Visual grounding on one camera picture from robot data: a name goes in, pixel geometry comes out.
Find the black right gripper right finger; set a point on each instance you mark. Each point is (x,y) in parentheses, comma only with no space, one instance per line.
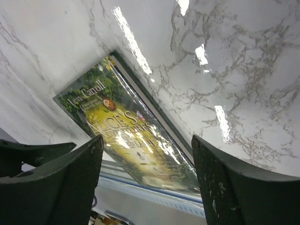
(235,192)

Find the green gold forest book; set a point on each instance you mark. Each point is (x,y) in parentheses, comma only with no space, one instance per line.
(102,102)

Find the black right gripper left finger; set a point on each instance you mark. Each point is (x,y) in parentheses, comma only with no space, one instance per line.
(48,184)

